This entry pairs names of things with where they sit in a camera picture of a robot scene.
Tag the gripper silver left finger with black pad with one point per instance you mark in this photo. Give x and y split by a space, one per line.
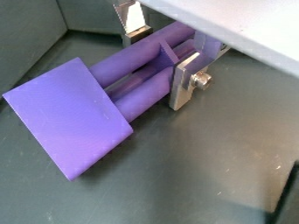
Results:
133 20

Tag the purple three prong object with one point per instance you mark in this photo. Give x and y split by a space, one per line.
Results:
78 107

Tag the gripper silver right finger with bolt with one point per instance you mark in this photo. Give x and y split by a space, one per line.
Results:
190 73

